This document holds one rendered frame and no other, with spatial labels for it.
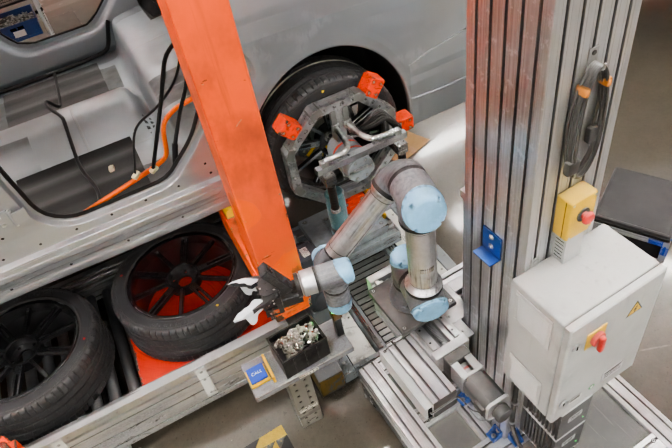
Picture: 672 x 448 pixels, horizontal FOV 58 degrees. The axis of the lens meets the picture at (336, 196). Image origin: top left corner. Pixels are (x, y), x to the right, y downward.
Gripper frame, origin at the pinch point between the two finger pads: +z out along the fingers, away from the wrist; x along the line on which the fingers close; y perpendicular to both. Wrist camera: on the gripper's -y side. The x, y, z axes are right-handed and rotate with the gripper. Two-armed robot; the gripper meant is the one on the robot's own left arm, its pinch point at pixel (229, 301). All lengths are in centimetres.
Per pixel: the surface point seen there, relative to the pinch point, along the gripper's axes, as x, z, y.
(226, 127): 39, -13, -32
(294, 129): 92, -37, 4
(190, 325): 66, 28, 65
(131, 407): 49, 59, 82
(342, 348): 36, -29, 74
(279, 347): 36, -6, 63
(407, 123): 106, -89, 24
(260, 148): 42, -21, -20
